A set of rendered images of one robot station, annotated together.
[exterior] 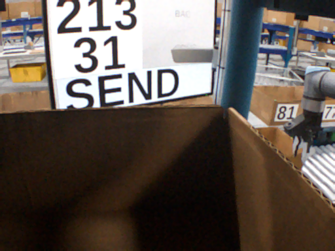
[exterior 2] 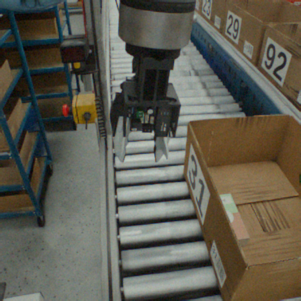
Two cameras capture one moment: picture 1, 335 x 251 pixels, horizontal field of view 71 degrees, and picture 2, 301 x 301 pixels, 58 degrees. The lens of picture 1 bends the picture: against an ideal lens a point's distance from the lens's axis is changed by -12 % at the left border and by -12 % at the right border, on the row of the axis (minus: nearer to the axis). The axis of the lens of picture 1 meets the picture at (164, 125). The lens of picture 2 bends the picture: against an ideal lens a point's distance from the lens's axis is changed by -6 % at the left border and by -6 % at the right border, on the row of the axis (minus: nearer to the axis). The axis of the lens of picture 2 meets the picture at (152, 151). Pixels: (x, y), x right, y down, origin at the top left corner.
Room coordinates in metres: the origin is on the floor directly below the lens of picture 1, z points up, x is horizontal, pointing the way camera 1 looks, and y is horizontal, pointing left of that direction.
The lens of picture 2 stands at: (0.90, -0.92, 1.31)
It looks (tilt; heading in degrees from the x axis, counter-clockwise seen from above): 40 degrees down; 95
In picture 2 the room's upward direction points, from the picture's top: straight up
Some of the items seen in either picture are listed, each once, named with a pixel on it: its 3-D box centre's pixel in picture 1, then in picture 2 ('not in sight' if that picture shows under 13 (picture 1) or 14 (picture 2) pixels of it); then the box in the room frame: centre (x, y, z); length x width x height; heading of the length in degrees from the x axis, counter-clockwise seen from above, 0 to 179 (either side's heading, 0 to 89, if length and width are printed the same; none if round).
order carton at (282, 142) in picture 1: (257, 155); (266, 196); (1.12, -0.48, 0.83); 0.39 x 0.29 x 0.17; 103
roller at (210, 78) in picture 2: not in sight; (165, 82); (0.85, 0.27, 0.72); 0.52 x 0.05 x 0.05; 13
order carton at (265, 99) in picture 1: (283, 104); not in sight; (1.56, -0.78, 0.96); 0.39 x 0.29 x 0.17; 103
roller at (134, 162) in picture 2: not in sight; (194, 157); (0.97, -0.24, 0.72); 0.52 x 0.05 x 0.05; 13
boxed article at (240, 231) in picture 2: not in sight; (224, 220); (1.03, -0.51, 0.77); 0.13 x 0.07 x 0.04; 103
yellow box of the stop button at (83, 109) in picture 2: not in sight; (82, 115); (0.62, -0.20, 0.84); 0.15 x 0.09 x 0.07; 103
